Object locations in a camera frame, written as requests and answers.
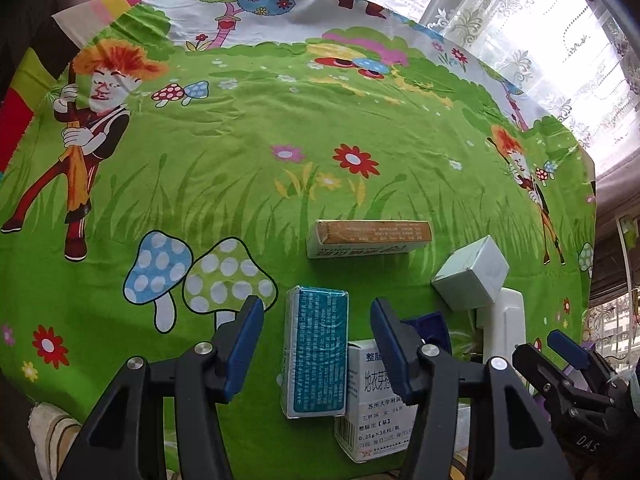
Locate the small white cube box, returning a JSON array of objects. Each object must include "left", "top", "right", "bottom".
[{"left": 431, "top": 235, "right": 510, "bottom": 311}]

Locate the teal text medicine box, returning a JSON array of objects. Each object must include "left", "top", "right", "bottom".
[{"left": 281, "top": 285, "right": 349, "bottom": 419}]

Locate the orange-topped medicine box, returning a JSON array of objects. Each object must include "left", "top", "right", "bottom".
[{"left": 306, "top": 220, "right": 432, "bottom": 259}]

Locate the striped sofa cushion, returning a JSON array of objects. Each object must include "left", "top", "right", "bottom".
[{"left": 28, "top": 403, "right": 81, "bottom": 480}]

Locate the pink floral curtain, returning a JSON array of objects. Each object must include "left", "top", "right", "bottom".
[{"left": 589, "top": 152, "right": 639, "bottom": 308}]

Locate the dark blue small case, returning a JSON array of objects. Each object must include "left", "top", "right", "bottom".
[{"left": 402, "top": 311, "right": 452, "bottom": 354}]

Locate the white medicine box blue text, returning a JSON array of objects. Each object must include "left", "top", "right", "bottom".
[{"left": 334, "top": 339, "right": 416, "bottom": 464}]

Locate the green cartoon tablecloth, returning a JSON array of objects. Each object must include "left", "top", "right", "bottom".
[{"left": 1, "top": 0, "right": 596, "bottom": 479}]

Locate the white lace sheer curtain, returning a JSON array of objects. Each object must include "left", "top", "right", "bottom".
[{"left": 371, "top": 0, "right": 639, "bottom": 174}]

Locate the white plastic wall device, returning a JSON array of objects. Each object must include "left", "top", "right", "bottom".
[{"left": 476, "top": 287, "right": 526, "bottom": 363}]

